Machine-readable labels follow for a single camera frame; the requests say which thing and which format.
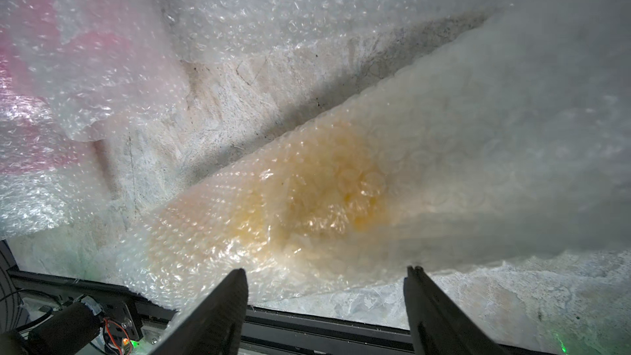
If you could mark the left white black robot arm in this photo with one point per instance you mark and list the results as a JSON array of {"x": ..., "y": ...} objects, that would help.
[{"x": 67, "y": 332}]

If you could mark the bubble wrap of magenta glass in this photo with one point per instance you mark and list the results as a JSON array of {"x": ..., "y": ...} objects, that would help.
[{"x": 76, "y": 194}]

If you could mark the magenta wine glass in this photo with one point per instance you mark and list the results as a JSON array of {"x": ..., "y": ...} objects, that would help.
[{"x": 70, "y": 70}]

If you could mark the yellow wine glass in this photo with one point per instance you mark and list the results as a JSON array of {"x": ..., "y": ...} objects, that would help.
[{"x": 317, "y": 183}]

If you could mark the black front mounting rail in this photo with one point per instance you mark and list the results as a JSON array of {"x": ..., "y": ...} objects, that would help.
[{"x": 130, "y": 324}]

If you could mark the bubble wrap of yellow glass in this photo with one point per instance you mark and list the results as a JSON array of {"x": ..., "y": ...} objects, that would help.
[{"x": 511, "y": 141}]

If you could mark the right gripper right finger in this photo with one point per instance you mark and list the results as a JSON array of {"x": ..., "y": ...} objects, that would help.
[{"x": 437, "y": 325}]

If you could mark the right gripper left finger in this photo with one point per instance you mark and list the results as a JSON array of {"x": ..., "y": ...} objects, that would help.
[{"x": 215, "y": 325}]

